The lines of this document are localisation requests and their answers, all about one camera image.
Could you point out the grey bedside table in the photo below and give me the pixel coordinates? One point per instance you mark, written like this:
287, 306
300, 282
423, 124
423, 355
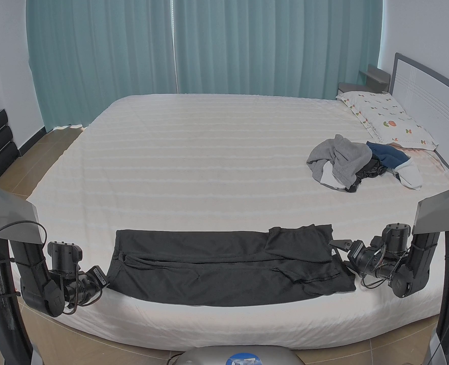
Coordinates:
376, 75

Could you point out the black T-shirt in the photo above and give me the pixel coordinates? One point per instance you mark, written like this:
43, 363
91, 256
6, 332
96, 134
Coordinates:
209, 268

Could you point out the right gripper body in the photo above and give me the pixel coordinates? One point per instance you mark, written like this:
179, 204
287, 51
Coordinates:
365, 259

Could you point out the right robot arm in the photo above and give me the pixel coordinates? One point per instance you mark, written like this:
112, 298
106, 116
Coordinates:
441, 211

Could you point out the white garment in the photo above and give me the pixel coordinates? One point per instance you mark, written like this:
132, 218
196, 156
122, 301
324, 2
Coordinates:
410, 175

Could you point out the grey garment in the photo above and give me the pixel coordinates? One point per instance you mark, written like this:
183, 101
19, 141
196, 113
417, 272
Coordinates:
348, 154

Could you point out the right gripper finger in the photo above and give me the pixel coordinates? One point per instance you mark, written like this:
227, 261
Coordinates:
342, 244

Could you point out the bed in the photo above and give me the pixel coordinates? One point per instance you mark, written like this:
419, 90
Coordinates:
209, 146

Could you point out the dark blue garment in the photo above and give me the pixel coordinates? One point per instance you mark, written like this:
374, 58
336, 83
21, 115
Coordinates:
390, 156

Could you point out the black shiny garment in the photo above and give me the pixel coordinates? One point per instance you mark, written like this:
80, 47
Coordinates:
370, 169

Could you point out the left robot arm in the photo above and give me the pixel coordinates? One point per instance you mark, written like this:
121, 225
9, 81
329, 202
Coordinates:
3, 211

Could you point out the white printed pillow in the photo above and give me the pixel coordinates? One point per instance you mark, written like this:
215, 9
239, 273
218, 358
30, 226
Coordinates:
388, 118

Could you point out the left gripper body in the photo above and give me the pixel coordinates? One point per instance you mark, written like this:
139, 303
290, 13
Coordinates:
89, 289

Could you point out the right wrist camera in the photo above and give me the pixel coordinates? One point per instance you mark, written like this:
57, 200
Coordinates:
377, 241

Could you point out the blue-green curtain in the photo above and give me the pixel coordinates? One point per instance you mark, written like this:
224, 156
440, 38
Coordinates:
102, 51
277, 32

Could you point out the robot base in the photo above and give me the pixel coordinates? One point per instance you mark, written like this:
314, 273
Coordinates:
205, 357

